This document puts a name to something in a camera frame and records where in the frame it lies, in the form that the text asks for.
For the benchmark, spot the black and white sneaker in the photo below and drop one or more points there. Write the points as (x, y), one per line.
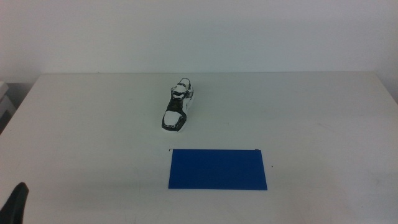
(174, 117)

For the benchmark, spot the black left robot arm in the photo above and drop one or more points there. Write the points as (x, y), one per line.
(14, 205)

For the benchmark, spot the blue rectangular mat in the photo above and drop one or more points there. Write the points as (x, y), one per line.
(217, 169)

